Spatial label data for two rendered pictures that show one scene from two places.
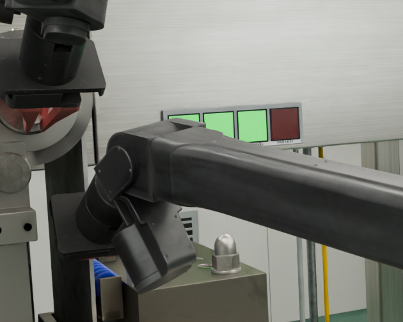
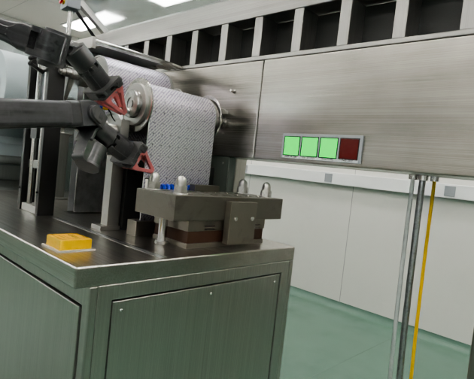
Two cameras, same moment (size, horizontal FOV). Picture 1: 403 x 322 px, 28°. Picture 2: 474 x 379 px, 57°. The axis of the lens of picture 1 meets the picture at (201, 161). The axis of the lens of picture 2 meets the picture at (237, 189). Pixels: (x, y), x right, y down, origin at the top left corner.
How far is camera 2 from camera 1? 1.22 m
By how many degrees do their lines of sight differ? 65
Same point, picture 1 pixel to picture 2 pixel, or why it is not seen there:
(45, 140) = (135, 121)
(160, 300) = (142, 194)
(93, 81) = (102, 89)
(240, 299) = (165, 204)
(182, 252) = (78, 153)
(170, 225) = (83, 143)
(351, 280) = not seen: outside the picture
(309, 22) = (380, 80)
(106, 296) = not seen: hidden behind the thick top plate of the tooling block
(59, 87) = (93, 91)
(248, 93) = (331, 127)
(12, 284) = (107, 171)
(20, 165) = not seen: hidden behind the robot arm
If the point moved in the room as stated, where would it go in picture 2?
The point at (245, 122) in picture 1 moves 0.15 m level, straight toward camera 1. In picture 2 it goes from (323, 144) to (273, 137)
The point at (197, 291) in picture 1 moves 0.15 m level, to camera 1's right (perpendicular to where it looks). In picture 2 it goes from (153, 194) to (169, 201)
